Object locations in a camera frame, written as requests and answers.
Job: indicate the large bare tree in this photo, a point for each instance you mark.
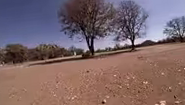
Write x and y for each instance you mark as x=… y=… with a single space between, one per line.
x=91 y=46

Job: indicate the brown dirt ground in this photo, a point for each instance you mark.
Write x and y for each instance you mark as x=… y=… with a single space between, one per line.
x=93 y=75

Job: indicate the smaller bare tree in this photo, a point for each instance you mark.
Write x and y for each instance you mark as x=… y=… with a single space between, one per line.
x=133 y=44

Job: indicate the distant hill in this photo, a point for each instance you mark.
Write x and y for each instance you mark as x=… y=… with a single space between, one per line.
x=147 y=43

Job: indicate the row of trees and bushes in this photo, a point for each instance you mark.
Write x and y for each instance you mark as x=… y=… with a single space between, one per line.
x=16 y=53

